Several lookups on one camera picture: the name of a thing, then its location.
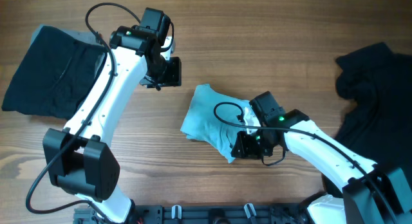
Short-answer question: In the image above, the light blue t-shirt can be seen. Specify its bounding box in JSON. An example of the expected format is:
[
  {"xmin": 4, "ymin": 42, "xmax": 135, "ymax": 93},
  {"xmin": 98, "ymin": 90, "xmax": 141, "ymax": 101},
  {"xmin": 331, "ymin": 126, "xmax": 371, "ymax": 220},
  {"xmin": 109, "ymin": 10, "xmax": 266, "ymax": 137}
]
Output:
[{"xmin": 180, "ymin": 84, "xmax": 250, "ymax": 163}]

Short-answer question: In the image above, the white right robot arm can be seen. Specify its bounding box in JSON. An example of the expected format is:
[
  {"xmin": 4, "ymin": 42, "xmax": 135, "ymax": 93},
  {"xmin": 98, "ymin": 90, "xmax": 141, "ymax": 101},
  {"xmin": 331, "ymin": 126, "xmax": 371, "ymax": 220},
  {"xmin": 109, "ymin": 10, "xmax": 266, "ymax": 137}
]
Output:
[{"xmin": 231, "ymin": 91, "xmax": 411, "ymax": 223}]

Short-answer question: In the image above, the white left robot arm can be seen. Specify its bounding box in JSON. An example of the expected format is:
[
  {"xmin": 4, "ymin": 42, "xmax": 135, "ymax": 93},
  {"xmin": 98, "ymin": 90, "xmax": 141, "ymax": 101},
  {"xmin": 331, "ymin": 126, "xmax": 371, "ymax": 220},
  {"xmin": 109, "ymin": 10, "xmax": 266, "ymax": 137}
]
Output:
[{"xmin": 42, "ymin": 8, "xmax": 182, "ymax": 223}]

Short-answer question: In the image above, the folded dark clothes stack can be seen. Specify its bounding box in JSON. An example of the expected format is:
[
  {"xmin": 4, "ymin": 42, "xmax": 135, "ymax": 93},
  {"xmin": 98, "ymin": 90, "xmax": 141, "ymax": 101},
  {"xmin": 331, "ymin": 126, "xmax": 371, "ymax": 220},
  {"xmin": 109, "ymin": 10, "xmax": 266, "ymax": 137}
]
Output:
[{"xmin": 1, "ymin": 26, "xmax": 107, "ymax": 120}]

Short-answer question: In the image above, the black garment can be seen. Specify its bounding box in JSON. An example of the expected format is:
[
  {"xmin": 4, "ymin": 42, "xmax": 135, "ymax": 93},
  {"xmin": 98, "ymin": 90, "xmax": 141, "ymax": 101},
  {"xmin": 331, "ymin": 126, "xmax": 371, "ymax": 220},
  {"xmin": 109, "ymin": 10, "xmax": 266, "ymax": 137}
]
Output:
[{"xmin": 335, "ymin": 42, "xmax": 411, "ymax": 180}]

